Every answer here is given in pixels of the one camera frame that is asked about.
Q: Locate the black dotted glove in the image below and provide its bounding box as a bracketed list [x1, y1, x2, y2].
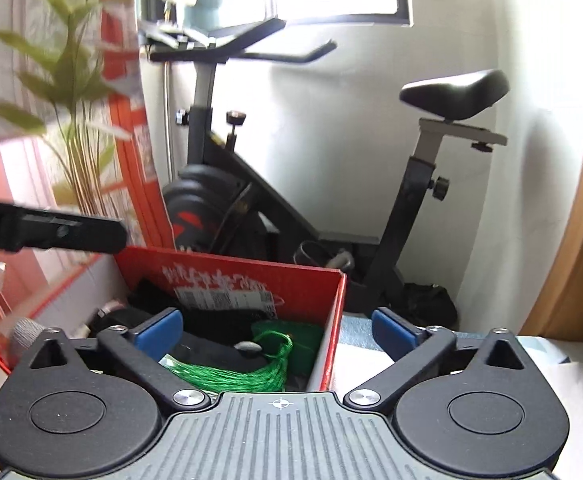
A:
[86, 278, 268, 373]

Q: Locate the green tassel cord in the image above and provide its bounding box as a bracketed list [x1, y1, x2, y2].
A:
[163, 320, 325, 394]

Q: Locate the printed white tablecloth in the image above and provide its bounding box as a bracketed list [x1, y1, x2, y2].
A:
[0, 309, 583, 480]

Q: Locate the red strawberry cardboard box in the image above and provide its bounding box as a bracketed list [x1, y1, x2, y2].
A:
[0, 247, 347, 391]

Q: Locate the black exercise bike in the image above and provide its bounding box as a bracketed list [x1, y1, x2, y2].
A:
[145, 18, 509, 314]

